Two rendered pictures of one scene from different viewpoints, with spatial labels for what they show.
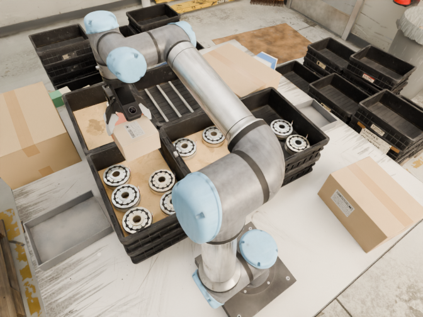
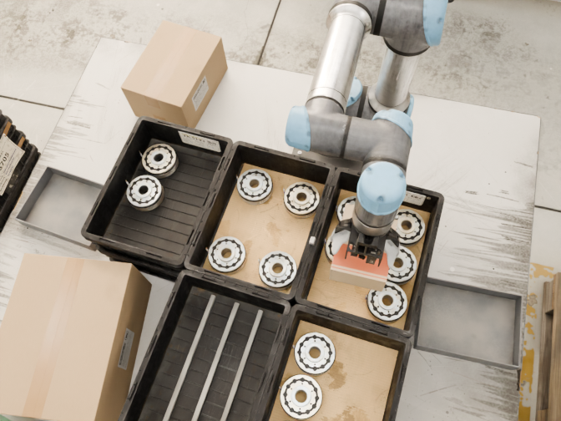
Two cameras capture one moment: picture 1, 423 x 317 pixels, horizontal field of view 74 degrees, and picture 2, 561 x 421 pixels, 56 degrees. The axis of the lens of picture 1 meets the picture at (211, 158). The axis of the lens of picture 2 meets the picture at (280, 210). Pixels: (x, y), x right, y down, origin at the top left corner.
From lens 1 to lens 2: 1.19 m
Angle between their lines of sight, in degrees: 55
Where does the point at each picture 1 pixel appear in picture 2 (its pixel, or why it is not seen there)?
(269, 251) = not seen: hidden behind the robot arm
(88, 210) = (433, 332)
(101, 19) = (387, 169)
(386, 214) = (194, 46)
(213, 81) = (341, 48)
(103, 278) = (462, 241)
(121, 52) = (400, 117)
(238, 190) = not seen: outside the picture
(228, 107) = (352, 27)
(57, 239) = (487, 323)
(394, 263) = not seen: hidden behind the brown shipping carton
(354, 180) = (172, 84)
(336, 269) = (265, 81)
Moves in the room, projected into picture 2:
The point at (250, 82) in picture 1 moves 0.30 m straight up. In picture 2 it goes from (83, 279) to (27, 238)
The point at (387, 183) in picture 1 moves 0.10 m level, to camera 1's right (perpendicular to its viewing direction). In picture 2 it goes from (152, 58) to (135, 40)
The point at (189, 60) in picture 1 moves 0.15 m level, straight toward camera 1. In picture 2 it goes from (338, 77) to (391, 31)
